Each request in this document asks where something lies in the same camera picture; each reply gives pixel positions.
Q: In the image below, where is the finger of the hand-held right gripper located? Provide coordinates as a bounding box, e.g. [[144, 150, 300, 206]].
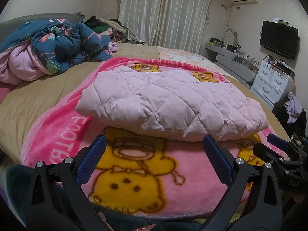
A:
[[267, 133, 290, 150], [253, 143, 282, 166]]

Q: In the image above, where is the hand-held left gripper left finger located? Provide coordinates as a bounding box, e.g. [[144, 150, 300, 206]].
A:
[[25, 135, 109, 231]]

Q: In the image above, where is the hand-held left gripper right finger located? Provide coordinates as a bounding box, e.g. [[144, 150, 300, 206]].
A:
[[202, 134, 283, 231]]

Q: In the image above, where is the pink quilted jacket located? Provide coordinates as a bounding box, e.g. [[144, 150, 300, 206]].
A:
[[74, 65, 269, 142]]

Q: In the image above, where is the heap of dark clothes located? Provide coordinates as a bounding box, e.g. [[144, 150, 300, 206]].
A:
[[272, 99, 308, 141]]

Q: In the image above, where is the pile of folded clothes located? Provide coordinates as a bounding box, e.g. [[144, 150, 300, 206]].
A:
[[84, 16, 128, 44]]

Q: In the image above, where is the pink printed fleece blanket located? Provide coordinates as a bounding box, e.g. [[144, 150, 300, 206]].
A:
[[20, 56, 293, 216]]

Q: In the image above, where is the white drawer cabinet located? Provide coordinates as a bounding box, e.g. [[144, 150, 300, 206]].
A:
[[250, 61, 295, 110]]

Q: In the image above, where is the black set-top box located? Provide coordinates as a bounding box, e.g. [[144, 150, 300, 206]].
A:
[[273, 63, 295, 77]]

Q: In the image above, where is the bed with tan sheet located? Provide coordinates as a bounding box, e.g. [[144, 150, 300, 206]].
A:
[[0, 42, 291, 166]]

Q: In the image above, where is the dark teal cloth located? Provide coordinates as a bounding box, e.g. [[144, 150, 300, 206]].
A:
[[5, 165, 217, 231]]

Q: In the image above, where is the grey padded side panel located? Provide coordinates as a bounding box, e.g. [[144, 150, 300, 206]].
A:
[[215, 54, 257, 83]]

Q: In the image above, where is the black flat television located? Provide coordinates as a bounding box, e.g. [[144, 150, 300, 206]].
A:
[[259, 20, 299, 60]]

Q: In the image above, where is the rose pink towel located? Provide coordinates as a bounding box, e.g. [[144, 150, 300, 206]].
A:
[[0, 85, 16, 103]]

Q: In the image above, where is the peach patterned blanket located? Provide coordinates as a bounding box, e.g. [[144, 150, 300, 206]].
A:
[[156, 46, 212, 64]]

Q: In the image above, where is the blue floral duvet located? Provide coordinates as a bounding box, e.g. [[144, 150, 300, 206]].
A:
[[0, 18, 116, 86]]

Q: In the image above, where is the white gooseneck lamp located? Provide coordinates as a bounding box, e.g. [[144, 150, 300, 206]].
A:
[[223, 28, 237, 46]]

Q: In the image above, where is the white pleated curtain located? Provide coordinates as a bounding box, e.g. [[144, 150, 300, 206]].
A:
[[119, 0, 216, 54]]

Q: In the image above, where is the grey wall shelf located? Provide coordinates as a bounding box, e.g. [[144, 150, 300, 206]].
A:
[[205, 42, 241, 56]]

